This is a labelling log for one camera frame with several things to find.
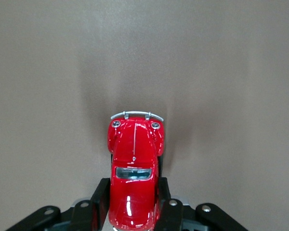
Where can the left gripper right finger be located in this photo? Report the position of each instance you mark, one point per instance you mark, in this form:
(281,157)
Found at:
(169,214)

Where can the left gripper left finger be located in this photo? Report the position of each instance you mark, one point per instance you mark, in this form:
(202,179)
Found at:
(96,211)

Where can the red beetle toy car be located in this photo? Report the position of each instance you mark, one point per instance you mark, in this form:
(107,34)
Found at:
(135,168)

